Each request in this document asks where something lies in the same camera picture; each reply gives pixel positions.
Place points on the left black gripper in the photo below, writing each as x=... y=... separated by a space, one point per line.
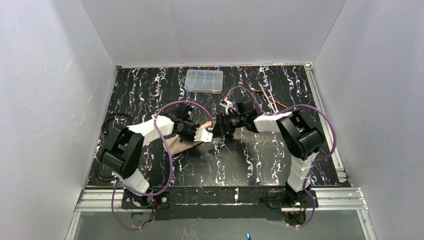
x=191 y=132

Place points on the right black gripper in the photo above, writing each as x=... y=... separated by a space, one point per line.
x=224 y=125

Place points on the beige cloth napkin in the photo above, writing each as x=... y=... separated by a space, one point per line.
x=176 y=145

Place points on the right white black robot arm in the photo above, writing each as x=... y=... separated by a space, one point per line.
x=301 y=136

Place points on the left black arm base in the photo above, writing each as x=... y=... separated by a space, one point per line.
x=131 y=201

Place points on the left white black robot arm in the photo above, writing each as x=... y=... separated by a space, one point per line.
x=122 y=149

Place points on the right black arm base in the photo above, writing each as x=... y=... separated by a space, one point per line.
x=282 y=198

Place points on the clear plastic screw box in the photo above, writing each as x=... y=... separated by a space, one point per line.
x=204 y=81

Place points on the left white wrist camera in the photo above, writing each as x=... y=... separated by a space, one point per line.
x=203 y=135

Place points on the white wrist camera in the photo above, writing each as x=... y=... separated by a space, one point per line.
x=228 y=105
x=203 y=135

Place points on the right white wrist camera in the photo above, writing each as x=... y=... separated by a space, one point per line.
x=228 y=105

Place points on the aluminium frame rail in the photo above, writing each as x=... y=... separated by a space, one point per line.
x=328 y=198

